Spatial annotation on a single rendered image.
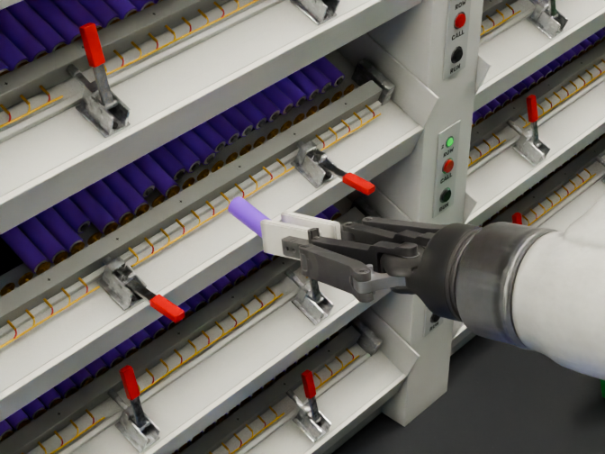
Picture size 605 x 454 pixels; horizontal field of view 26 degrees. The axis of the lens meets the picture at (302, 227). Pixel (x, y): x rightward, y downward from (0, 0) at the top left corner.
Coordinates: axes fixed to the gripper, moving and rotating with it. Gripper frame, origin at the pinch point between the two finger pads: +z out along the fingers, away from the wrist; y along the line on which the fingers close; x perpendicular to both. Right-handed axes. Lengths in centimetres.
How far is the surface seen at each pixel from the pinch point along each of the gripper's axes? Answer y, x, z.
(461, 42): 38.8, 8.7, 12.9
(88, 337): -13.2, -8.1, 15.9
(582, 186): 88, -24, 32
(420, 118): 34.2, 0.9, 15.8
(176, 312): -7.5, -6.4, 9.7
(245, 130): 14.3, 3.9, 22.7
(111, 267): -8.7, -2.9, 17.2
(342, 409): 30, -37, 29
